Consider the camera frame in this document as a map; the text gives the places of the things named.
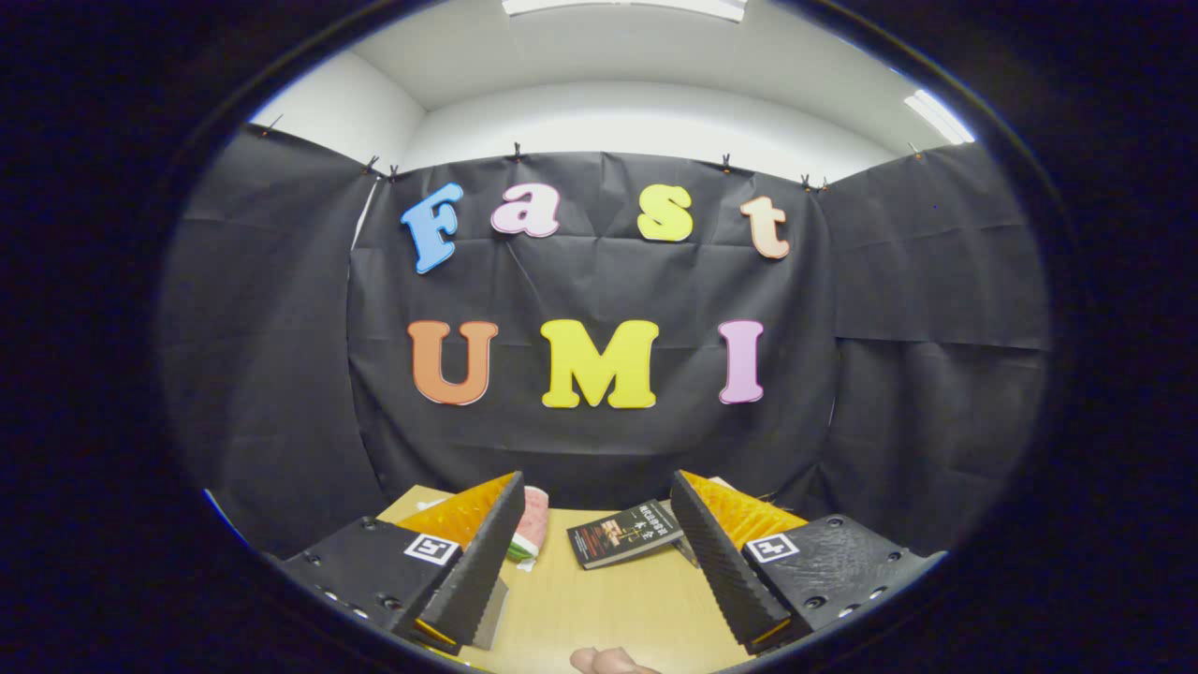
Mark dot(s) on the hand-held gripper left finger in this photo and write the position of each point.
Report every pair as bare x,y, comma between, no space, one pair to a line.
477,562

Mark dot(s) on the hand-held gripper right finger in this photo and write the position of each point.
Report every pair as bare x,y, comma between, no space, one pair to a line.
716,571

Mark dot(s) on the grey fabric storage box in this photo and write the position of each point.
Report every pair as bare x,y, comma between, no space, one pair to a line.
492,618

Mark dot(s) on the blue cover book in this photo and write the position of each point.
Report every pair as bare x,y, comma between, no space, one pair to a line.
681,538

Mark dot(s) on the watermelon slice plush toy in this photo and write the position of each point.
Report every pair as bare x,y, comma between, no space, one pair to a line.
532,524

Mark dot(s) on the black cover book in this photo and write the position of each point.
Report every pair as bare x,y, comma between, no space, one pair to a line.
622,538

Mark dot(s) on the ceiling light panel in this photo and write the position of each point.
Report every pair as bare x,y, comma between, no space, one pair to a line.
938,117
618,7

